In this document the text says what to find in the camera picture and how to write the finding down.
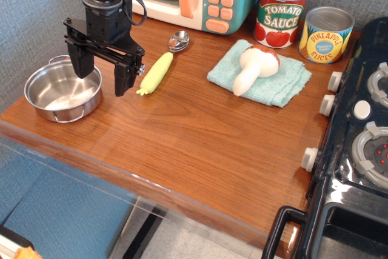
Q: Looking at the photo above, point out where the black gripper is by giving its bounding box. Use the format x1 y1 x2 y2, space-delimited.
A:
64 3 145 97

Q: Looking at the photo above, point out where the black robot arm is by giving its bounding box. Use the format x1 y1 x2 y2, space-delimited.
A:
64 0 145 96

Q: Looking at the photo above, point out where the stainless steel pot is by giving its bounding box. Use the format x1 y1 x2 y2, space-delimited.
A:
24 55 102 123

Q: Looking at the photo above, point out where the black toy stove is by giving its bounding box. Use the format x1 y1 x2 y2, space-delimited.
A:
262 17 387 258

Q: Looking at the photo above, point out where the white plush mushroom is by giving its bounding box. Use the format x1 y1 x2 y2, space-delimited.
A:
232 44 280 96

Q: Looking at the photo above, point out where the light blue folded cloth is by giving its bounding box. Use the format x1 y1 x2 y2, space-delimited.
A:
207 39 312 108

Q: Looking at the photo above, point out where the tomato sauce can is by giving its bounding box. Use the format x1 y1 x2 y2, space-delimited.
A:
254 0 307 49

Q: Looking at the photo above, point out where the orange object on tray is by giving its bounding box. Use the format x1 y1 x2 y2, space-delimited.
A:
14 247 42 259

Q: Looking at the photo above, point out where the pineapple slices can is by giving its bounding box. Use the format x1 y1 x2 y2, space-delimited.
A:
299 7 355 64

